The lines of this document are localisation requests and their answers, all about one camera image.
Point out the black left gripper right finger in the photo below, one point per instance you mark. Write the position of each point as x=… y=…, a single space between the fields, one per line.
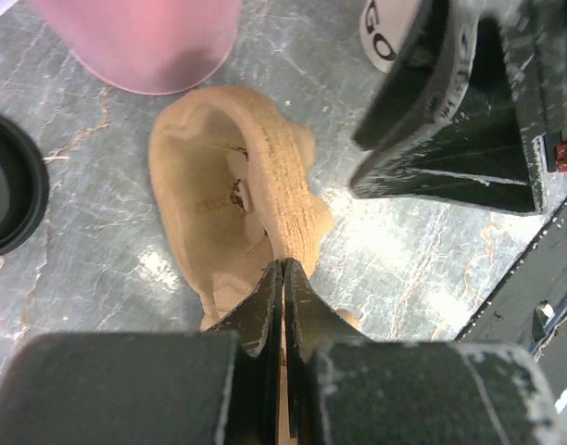
x=344 y=388

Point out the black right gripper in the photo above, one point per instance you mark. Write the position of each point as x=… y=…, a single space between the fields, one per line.
x=505 y=135

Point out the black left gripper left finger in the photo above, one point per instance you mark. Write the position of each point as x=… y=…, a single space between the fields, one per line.
x=220 y=386

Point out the white paper coffee cup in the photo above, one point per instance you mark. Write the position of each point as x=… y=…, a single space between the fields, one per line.
x=425 y=50

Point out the brown cardboard cup carrier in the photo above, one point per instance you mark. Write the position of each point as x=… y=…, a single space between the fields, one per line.
x=230 y=176

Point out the pink straw holder cup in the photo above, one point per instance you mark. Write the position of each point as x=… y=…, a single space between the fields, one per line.
x=146 y=47

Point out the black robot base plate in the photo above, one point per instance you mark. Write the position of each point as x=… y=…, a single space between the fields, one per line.
x=528 y=307

